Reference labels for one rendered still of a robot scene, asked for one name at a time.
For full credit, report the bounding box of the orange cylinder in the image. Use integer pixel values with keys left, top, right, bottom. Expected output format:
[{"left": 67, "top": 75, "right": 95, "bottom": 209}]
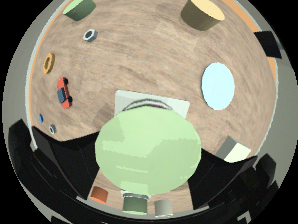
[{"left": 90, "top": 186, "right": 109, "bottom": 204}]

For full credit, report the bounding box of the orange toy car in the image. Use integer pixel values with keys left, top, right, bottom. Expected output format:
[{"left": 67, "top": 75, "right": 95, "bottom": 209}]
[{"left": 57, "top": 77, "right": 73, "bottom": 109}]

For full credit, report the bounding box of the orange flat ring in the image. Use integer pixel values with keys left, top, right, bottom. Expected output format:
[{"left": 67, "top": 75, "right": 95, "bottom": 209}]
[{"left": 43, "top": 53, "right": 55, "bottom": 73}]

